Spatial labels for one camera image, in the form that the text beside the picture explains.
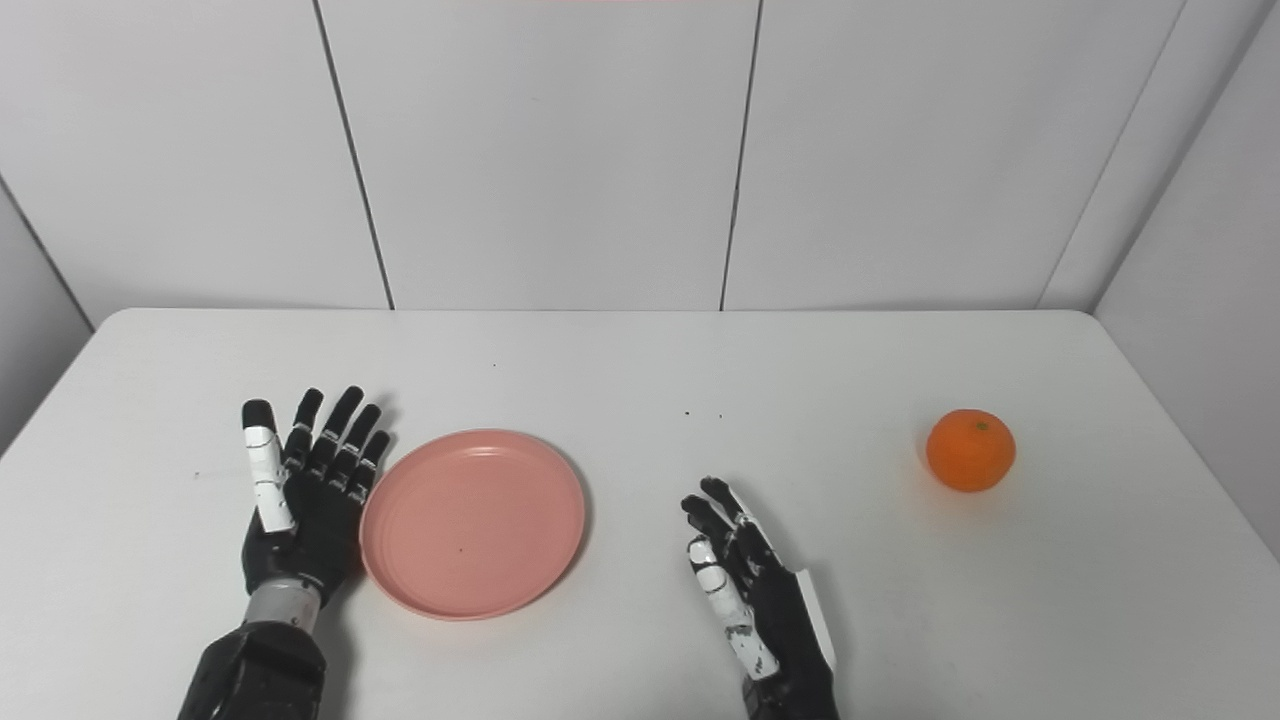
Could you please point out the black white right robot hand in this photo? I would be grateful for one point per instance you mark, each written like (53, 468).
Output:
(780, 630)

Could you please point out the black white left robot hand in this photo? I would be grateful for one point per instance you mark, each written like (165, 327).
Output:
(320, 530)

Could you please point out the pink round plate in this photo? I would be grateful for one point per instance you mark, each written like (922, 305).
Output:
(472, 525)

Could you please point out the orange fruit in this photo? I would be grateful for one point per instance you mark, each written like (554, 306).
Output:
(970, 450)

